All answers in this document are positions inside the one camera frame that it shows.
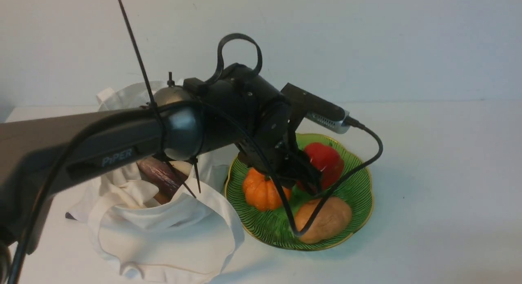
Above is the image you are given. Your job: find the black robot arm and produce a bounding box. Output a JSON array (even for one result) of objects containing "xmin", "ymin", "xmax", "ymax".
[{"xmin": 1, "ymin": 64, "xmax": 329, "ymax": 246}]

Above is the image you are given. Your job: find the white cloth tote bag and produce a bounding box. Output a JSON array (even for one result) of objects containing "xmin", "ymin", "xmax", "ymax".
[{"xmin": 65, "ymin": 79, "xmax": 245, "ymax": 284}]

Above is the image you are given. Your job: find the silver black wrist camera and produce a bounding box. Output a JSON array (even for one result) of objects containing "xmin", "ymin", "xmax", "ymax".
[{"xmin": 281, "ymin": 83, "xmax": 350, "ymax": 134}]

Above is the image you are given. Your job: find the black cable tie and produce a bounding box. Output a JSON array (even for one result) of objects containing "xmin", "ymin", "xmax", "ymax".
[{"xmin": 118, "ymin": 0, "xmax": 181, "ymax": 180}]

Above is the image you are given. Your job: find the red toy bell pepper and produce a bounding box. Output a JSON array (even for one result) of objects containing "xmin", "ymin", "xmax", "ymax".
[{"xmin": 299, "ymin": 142, "xmax": 345, "ymax": 191}]

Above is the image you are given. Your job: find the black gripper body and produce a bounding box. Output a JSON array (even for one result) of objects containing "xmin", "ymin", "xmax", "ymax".
[{"xmin": 253, "ymin": 105, "xmax": 322, "ymax": 195}]

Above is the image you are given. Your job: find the green leaf-shaped plate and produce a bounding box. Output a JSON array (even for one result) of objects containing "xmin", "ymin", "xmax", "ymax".
[{"xmin": 222, "ymin": 158, "xmax": 373, "ymax": 252}]

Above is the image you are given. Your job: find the orange toy pumpkin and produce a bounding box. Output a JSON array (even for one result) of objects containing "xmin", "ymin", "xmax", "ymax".
[{"xmin": 242, "ymin": 168, "xmax": 282, "ymax": 212}]

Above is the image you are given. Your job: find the brown purple toy sweet potato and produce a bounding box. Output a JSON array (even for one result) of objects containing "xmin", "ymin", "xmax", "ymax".
[{"xmin": 137, "ymin": 156, "xmax": 192, "ymax": 205}]

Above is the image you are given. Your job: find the black camera cable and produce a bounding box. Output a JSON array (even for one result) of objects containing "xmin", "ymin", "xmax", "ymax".
[{"xmin": 196, "ymin": 101, "xmax": 384, "ymax": 238}]

